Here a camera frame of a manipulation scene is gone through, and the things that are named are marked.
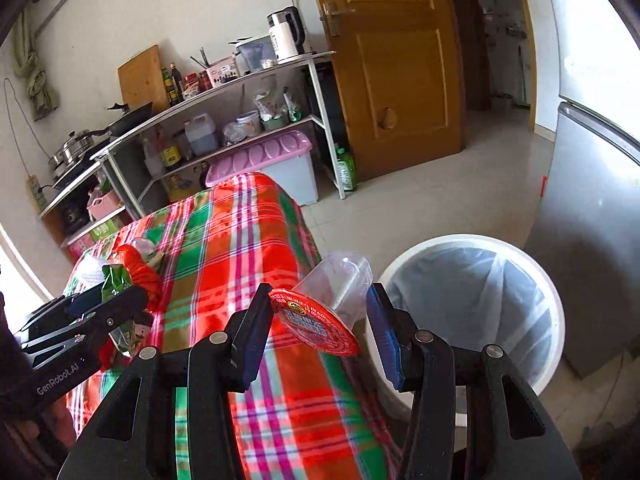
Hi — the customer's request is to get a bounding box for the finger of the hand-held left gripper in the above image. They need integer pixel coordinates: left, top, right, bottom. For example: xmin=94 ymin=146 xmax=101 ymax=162
xmin=22 ymin=287 xmax=106 ymax=333
xmin=22 ymin=287 xmax=151 ymax=368

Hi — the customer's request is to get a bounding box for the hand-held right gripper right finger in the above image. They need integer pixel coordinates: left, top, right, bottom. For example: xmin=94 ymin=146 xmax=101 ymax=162
xmin=366 ymin=282 xmax=583 ymax=480

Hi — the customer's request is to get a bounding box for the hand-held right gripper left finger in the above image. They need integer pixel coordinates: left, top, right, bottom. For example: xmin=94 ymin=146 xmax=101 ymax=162
xmin=57 ymin=284 xmax=275 ymax=480

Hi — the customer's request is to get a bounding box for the green snack packet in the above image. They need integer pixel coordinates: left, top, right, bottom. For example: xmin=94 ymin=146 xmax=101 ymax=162
xmin=102 ymin=262 xmax=151 ymax=358

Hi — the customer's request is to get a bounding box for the white fluffy plush toy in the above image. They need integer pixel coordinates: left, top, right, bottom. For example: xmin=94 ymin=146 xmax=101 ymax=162
xmin=75 ymin=255 xmax=108 ymax=288

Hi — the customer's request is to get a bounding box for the orange-red plastic bag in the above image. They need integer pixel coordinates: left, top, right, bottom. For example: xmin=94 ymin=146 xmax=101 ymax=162
xmin=99 ymin=244 xmax=163 ymax=372

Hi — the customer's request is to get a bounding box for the clear cup with red lid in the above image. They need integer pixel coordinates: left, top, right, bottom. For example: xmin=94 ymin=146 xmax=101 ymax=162
xmin=269 ymin=255 xmax=373 ymax=357

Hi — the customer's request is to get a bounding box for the white trash bin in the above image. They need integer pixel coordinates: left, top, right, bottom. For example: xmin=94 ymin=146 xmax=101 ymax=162
xmin=364 ymin=234 xmax=567 ymax=411

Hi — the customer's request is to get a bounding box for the person's left hand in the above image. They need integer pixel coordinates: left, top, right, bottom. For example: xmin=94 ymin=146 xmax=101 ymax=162
xmin=15 ymin=400 xmax=86 ymax=461

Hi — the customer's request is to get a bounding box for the pink printed carton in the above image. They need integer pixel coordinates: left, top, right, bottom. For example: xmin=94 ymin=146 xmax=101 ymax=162
xmin=67 ymin=237 xmax=96 ymax=262

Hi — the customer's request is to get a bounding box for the small clear plastic cup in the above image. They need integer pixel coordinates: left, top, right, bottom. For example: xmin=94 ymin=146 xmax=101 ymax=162
xmin=130 ymin=237 xmax=157 ymax=262

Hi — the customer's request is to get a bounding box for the green and white carton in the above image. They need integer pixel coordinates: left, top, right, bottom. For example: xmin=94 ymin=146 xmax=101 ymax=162
xmin=75 ymin=212 xmax=126 ymax=256

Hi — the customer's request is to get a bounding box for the black gas stove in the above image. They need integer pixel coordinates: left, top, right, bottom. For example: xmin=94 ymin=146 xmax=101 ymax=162
xmin=60 ymin=202 xmax=91 ymax=233

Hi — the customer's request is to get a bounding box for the plaid tablecloth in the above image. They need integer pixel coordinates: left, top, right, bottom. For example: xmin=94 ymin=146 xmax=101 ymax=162
xmin=62 ymin=172 xmax=401 ymax=480

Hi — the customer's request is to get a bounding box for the pink woven basket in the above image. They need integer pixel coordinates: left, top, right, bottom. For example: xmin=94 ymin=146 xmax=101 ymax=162
xmin=86 ymin=190 xmax=126 ymax=221

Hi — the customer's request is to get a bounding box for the translucent bin liner bag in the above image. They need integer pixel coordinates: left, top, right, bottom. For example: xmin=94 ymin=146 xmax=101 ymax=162
xmin=385 ymin=247 xmax=551 ymax=386

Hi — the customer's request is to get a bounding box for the small metal shelf rack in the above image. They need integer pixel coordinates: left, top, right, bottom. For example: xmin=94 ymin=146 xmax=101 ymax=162
xmin=39 ymin=157 xmax=132 ymax=252

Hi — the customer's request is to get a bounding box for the black induction cooker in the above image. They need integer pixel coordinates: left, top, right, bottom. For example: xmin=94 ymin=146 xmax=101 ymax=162
xmin=52 ymin=157 xmax=108 ymax=188

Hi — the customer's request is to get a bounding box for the yellow cooking oil bottle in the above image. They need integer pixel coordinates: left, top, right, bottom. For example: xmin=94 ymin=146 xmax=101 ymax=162
xmin=167 ymin=172 xmax=201 ymax=203

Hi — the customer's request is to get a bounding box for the steel steamer pot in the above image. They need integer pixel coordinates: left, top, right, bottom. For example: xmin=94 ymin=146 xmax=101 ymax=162
xmin=48 ymin=130 xmax=96 ymax=168

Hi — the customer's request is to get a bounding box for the clear white plastic bottle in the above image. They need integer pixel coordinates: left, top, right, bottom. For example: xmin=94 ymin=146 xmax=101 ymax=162
xmin=142 ymin=135 xmax=163 ymax=177

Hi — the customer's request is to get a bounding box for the sauce bottle with yellow label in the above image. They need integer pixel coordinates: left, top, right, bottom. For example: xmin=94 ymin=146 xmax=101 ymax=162
xmin=159 ymin=130 xmax=182 ymax=168

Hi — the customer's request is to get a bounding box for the green plastic bottle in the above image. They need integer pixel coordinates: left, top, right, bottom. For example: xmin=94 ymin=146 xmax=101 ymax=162
xmin=335 ymin=145 xmax=358 ymax=192

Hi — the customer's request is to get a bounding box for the storage box with pink lid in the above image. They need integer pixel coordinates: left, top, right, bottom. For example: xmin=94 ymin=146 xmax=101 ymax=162
xmin=205 ymin=130 xmax=320 ymax=206

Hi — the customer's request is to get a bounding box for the black frying pan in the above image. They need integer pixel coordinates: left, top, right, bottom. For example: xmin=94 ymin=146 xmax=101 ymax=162
xmin=90 ymin=101 xmax=153 ymax=138

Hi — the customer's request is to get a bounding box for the white jerrycan with dark liquid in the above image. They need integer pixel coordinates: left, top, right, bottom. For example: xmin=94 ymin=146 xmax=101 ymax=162
xmin=184 ymin=115 xmax=221 ymax=157

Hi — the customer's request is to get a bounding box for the crumpled clear plastic bag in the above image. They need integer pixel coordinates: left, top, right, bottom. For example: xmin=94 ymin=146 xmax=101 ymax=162
xmin=222 ymin=121 xmax=251 ymax=147

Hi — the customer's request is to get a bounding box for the white round tub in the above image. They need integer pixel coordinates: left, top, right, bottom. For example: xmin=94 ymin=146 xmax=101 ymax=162
xmin=236 ymin=110 xmax=262 ymax=136

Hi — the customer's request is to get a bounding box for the hanging green cloth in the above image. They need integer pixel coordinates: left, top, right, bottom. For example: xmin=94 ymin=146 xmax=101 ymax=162
xmin=12 ymin=10 xmax=60 ymax=122

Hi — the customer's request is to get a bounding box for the wooden cutting board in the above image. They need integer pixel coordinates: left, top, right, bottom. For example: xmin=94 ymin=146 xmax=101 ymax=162
xmin=117 ymin=45 xmax=168 ymax=113

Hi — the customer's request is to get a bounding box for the green basin with bags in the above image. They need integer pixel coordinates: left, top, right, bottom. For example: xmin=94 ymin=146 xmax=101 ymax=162
xmin=252 ymin=87 xmax=303 ymax=131

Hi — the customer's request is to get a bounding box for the large metal shelf rack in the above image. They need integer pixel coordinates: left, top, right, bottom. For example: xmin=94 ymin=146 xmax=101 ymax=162
xmin=95 ymin=52 xmax=348 ymax=221

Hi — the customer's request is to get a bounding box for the pink chopstick holder box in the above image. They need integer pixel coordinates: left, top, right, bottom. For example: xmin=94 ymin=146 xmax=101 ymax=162
xmin=206 ymin=56 xmax=238 ymax=86

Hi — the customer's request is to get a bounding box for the silver refrigerator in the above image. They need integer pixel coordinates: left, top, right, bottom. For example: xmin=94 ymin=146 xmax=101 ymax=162
xmin=525 ymin=0 xmax=640 ymax=381

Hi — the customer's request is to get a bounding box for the wooden door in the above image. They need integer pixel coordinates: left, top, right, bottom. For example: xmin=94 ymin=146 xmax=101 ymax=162
xmin=305 ymin=0 xmax=466 ymax=181

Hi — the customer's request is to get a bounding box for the clear plastic storage container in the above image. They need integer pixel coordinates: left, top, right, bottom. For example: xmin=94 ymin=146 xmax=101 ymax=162
xmin=235 ymin=37 xmax=276 ymax=75

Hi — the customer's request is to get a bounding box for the white electric kettle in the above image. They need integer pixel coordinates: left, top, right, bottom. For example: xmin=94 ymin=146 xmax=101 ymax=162
xmin=266 ymin=6 xmax=307 ymax=60

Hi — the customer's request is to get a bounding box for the wall power strip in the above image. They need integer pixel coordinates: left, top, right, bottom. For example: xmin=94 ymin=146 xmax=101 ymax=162
xmin=26 ymin=175 xmax=45 ymax=213

